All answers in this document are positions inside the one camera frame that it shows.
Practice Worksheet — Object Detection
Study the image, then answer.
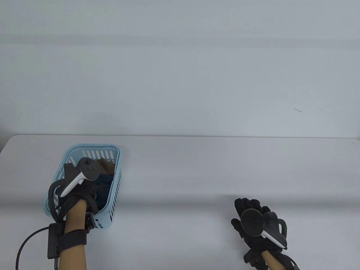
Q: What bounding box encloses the black left wrist camera strap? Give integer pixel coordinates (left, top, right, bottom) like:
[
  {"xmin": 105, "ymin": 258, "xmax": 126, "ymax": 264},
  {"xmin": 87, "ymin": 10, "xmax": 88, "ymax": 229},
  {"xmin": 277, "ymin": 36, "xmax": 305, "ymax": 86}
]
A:
[{"xmin": 47, "ymin": 213, "xmax": 103, "ymax": 259}]

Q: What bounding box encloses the black glove cable loop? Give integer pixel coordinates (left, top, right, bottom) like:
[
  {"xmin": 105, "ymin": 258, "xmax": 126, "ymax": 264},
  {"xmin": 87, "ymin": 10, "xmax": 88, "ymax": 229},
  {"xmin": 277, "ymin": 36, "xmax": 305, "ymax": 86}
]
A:
[
  {"xmin": 48, "ymin": 181, "xmax": 67, "ymax": 223},
  {"xmin": 277, "ymin": 217, "xmax": 288, "ymax": 241}
]

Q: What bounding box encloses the light blue plastic basket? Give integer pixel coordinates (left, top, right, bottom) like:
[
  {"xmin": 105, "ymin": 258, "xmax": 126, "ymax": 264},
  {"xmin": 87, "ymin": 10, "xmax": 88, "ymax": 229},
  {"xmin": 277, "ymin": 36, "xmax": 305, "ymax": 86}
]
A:
[{"xmin": 43, "ymin": 144, "xmax": 123, "ymax": 229}]

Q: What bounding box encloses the person's right hand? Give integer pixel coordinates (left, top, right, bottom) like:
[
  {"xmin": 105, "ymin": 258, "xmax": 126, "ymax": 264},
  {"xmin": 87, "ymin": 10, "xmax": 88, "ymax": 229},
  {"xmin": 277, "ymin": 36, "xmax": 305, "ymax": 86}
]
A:
[{"xmin": 231, "ymin": 198, "xmax": 288, "ymax": 255}]

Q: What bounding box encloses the person's left forearm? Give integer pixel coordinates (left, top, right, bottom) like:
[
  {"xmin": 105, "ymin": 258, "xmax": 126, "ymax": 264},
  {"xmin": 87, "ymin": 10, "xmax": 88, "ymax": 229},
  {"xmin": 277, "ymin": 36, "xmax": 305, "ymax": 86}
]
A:
[{"xmin": 60, "ymin": 200, "xmax": 89, "ymax": 270}]

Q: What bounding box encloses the black right wrist camera strap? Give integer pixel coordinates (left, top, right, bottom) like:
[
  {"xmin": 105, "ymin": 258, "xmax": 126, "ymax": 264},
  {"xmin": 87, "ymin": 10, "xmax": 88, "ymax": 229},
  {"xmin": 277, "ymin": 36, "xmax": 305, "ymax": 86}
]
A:
[{"xmin": 243, "ymin": 247, "xmax": 301, "ymax": 270}]

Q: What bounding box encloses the white and black controller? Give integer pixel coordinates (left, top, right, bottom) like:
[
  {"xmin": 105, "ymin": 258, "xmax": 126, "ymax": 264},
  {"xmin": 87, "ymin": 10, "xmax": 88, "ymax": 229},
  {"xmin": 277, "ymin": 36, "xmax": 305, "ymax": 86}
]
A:
[
  {"xmin": 240, "ymin": 208, "xmax": 287, "ymax": 249},
  {"xmin": 60, "ymin": 157, "xmax": 100, "ymax": 197}
]

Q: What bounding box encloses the person's left hand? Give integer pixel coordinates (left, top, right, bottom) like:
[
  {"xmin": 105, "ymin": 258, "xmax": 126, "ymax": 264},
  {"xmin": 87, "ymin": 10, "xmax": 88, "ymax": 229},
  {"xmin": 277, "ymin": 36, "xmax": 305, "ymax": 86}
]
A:
[{"xmin": 55, "ymin": 163, "xmax": 100, "ymax": 222}]

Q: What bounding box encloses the person's right forearm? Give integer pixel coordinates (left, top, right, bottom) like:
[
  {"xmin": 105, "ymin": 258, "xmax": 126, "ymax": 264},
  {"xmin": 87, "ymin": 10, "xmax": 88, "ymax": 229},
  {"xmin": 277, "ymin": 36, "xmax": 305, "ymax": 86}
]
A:
[{"xmin": 261, "ymin": 250, "xmax": 285, "ymax": 270}]

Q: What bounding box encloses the dark blue cloth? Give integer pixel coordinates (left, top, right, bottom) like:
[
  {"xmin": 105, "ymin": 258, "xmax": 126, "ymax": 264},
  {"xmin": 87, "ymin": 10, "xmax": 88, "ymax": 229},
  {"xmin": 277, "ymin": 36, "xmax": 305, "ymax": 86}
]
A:
[{"xmin": 92, "ymin": 174, "xmax": 114, "ymax": 211}]

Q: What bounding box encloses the black wrist camera strap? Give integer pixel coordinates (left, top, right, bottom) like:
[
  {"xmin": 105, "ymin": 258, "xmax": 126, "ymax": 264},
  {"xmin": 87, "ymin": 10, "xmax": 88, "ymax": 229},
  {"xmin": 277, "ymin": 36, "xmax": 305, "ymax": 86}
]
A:
[
  {"xmin": 243, "ymin": 247, "xmax": 301, "ymax": 270},
  {"xmin": 47, "ymin": 213, "xmax": 103, "ymax": 259}
]

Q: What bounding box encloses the white and black left controller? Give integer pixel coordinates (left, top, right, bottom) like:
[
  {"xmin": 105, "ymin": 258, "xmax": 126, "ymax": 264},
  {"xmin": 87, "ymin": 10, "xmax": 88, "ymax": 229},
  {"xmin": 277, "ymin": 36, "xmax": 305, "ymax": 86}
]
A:
[{"xmin": 60, "ymin": 157, "xmax": 100, "ymax": 197}]

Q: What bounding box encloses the white and black right controller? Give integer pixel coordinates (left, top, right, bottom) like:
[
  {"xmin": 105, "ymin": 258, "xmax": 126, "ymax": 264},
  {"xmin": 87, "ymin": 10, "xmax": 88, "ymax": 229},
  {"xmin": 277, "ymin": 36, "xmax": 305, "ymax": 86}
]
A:
[{"xmin": 240, "ymin": 208, "xmax": 287, "ymax": 249}]

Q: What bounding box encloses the brown cloth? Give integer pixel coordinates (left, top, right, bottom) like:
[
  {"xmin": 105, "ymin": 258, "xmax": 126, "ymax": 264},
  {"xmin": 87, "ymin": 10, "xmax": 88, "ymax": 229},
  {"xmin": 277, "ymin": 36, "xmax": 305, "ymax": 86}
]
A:
[{"xmin": 98, "ymin": 158, "xmax": 116, "ymax": 175}]

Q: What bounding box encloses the black left glove cable loop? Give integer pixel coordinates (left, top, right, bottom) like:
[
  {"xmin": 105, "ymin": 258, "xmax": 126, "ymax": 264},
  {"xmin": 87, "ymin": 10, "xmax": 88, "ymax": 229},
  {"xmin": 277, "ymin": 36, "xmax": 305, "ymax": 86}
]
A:
[{"xmin": 48, "ymin": 181, "xmax": 67, "ymax": 223}]

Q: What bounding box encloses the black right glove cable loop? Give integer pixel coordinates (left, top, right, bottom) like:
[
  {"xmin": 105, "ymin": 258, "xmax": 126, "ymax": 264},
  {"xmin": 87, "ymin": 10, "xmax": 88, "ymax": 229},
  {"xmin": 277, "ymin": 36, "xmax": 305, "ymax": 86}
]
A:
[{"xmin": 277, "ymin": 217, "xmax": 288, "ymax": 241}]

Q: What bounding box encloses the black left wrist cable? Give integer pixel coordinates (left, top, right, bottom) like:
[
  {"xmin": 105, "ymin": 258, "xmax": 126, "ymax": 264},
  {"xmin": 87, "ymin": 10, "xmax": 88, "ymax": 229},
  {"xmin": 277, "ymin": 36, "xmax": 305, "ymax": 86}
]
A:
[{"xmin": 15, "ymin": 226, "xmax": 51, "ymax": 270}]

